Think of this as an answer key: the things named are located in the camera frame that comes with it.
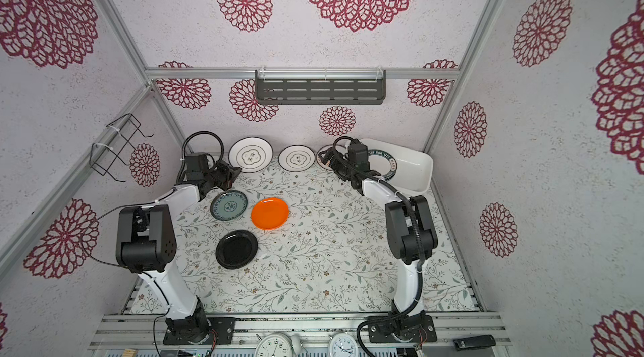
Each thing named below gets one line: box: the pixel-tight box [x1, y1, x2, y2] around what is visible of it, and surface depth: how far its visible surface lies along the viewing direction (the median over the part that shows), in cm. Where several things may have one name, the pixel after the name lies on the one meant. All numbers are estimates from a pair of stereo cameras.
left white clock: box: [254, 332, 293, 357], surface depth 69 cm
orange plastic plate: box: [250, 196, 290, 231], surface depth 100 cm
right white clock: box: [327, 331, 359, 357], surface depth 70 cm
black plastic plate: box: [215, 229, 259, 270], surface depth 92 cm
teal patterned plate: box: [210, 190, 249, 222], surface depth 105 cm
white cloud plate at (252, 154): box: [228, 136, 275, 174], surface depth 102 cm
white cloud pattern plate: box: [277, 144, 317, 172], surface depth 123 cm
